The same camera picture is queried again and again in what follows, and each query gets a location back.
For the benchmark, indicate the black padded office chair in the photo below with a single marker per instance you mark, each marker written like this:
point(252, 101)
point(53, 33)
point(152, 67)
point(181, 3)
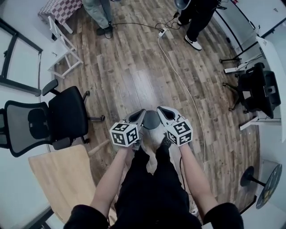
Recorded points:
point(266, 89)

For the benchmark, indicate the black framed whiteboard stand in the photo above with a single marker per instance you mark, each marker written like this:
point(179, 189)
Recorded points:
point(234, 38)

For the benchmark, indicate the light wooden table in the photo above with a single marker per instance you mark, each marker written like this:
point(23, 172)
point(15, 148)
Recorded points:
point(64, 179)

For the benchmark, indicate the person's left forearm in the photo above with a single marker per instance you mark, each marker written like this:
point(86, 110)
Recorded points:
point(109, 176)

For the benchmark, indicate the person's black trousers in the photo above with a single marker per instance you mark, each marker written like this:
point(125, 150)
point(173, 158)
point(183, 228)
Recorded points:
point(154, 194)

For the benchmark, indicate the black window frame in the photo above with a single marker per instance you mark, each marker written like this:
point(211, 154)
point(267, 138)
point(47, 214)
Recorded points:
point(20, 44)

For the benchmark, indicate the person's right forearm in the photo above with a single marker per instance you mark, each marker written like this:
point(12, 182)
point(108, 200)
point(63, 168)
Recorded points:
point(196, 176)

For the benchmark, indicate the black mesh office chair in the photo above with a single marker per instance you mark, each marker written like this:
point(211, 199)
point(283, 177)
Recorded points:
point(67, 111)

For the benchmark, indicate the white power strip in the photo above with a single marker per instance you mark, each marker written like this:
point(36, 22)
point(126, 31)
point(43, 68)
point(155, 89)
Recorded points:
point(162, 32)
point(232, 70)

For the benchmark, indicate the black round stand base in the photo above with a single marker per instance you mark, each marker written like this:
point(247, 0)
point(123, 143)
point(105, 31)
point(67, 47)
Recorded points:
point(247, 177)

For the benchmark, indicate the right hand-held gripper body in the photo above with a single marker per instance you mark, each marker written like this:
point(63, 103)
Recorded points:
point(179, 132)

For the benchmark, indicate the checkered tablecloth table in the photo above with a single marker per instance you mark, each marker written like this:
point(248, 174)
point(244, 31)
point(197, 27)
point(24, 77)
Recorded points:
point(60, 10)

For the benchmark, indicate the person's black top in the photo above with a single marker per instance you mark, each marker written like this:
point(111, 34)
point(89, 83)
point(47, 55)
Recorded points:
point(86, 218)

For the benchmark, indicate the white desk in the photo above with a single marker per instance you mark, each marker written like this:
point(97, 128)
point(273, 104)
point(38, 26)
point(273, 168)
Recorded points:
point(270, 58)

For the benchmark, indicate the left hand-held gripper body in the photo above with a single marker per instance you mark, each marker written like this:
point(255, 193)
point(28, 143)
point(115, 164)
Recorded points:
point(124, 134)

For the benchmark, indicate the dark round table top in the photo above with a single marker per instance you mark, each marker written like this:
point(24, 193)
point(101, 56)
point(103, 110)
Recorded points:
point(269, 187)

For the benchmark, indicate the grey round object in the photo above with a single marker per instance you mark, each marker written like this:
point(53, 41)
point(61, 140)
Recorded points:
point(182, 4)

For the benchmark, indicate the white folding chair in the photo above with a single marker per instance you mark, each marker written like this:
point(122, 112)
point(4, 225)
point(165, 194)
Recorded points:
point(59, 49)

